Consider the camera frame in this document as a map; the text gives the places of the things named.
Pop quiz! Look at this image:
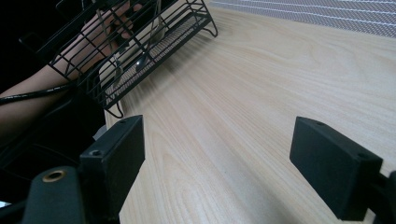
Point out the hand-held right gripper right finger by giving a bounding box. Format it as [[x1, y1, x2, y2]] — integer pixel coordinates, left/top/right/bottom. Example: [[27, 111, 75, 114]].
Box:
[[289, 116, 384, 222]]

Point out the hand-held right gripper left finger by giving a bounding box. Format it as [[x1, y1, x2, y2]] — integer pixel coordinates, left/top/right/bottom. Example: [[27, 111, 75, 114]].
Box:
[[78, 114, 146, 220]]

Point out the black wire cutlery basket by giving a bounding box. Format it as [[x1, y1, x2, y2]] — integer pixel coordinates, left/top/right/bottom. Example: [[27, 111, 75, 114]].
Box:
[[18, 0, 219, 119]]

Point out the metal spoon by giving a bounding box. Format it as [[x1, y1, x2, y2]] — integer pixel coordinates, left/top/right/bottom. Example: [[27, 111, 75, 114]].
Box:
[[132, 0, 164, 73], [95, 8, 125, 88]]

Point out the grey woven placemat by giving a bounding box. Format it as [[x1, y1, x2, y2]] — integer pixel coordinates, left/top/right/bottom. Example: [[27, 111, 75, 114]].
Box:
[[205, 0, 396, 39]]

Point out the black cable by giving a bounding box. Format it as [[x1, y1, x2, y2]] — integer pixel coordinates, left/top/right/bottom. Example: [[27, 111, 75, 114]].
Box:
[[0, 83, 78, 106]]

